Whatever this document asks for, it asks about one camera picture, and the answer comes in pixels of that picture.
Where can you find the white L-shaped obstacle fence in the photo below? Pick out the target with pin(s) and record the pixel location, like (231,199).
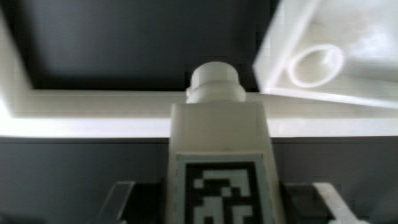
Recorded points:
(120,114)

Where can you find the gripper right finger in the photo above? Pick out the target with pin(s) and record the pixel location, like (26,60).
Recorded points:
(314,205)

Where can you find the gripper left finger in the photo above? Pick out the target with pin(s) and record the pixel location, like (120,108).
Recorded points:
(133,204)

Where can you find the white square table top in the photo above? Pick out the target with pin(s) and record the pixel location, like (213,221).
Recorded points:
(327,58)

